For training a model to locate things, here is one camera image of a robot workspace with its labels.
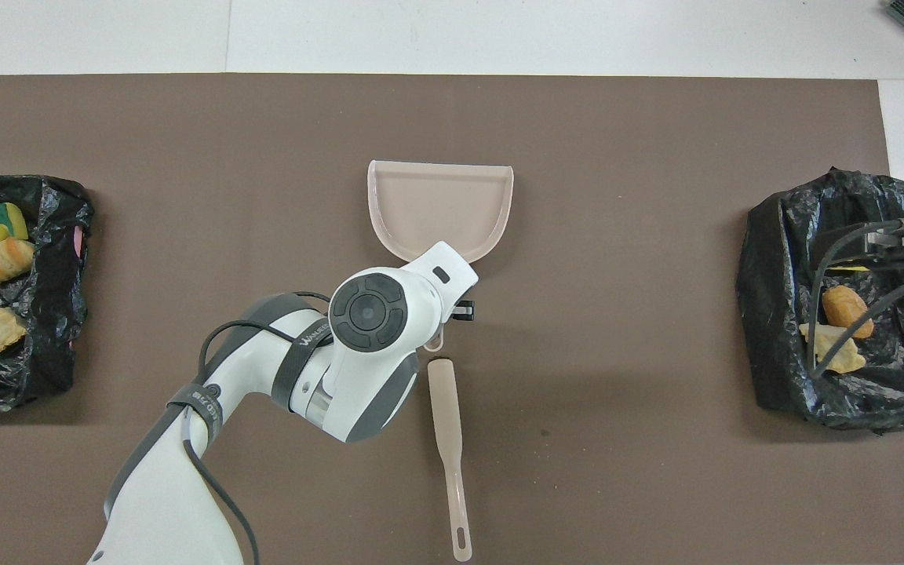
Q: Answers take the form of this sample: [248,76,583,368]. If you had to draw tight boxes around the left arm gripper cable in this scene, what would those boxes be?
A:
[181,292,335,565]

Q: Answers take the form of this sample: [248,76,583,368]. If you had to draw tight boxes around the brown table mat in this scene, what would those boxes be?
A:
[0,73,904,565]

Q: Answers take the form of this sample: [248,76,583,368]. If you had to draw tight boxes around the brown bread-shaped sponge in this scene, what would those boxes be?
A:
[822,285,875,340]

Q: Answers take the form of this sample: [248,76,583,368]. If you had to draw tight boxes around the black bag lined bin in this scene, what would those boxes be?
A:
[737,166,904,435]

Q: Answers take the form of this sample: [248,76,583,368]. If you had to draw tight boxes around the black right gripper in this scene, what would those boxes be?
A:
[813,226,904,272]

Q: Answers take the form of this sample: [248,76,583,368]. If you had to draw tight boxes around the beige hand brush black bristles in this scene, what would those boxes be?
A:
[428,359,473,563]

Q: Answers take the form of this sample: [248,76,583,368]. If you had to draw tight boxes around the arm gripper cable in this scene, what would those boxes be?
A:
[181,292,335,565]
[809,222,904,379]

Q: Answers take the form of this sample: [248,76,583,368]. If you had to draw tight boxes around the beige plastic dustpan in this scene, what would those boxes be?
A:
[367,160,515,352]

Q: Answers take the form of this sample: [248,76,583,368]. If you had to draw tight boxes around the black bag bin pink spot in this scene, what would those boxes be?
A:
[0,174,96,410]

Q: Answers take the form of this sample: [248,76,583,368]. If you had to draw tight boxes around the small beige sponge chunk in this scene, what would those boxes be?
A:
[0,238,35,285]

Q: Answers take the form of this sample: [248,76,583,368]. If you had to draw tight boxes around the right arm gripper cable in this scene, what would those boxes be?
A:
[809,222,904,379]

